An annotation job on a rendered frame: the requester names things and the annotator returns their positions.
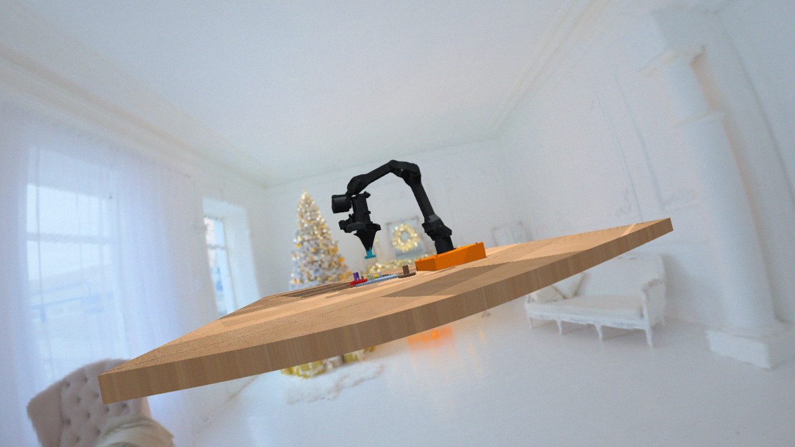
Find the tan toothed gear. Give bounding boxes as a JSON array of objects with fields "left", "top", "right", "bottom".
[{"left": 398, "top": 265, "right": 416, "bottom": 278}]

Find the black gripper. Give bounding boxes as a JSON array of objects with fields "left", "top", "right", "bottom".
[{"left": 346, "top": 208, "right": 381, "bottom": 251}]

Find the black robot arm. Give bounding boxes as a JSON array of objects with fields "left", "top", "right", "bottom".
[{"left": 332, "top": 160, "right": 456, "bottom": 255}]

